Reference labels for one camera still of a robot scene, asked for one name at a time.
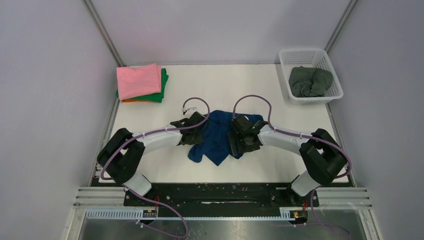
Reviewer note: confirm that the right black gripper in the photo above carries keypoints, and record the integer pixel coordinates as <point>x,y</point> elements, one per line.
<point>233,137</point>

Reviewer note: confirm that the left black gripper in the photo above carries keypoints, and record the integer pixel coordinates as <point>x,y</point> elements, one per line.
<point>198,140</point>

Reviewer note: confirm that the blue printed t-shirt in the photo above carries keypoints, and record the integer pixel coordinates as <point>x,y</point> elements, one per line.
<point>216,145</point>

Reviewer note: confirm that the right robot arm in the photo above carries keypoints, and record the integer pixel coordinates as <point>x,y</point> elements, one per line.
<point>322,156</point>

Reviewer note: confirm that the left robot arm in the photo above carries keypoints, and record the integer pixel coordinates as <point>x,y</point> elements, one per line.
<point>122,154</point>

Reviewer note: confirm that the green folded t-shirt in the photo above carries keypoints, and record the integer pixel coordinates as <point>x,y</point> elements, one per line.
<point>156,98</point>

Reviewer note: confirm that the pink folded t-shirt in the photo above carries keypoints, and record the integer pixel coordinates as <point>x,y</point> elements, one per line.
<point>138,81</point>

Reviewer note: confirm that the orange folded t-shirt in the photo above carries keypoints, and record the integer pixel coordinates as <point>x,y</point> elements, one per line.
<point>132,100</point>

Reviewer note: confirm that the grey crumpled t-shirt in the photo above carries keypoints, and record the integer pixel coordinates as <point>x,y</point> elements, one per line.
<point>309,82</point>

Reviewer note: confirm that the white plastic basket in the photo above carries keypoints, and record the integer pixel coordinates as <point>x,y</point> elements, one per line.
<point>309,57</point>

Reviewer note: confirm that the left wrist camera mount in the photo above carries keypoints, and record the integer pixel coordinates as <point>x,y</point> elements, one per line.
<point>187,109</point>

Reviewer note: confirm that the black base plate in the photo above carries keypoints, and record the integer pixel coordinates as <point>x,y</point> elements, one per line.
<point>214,200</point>

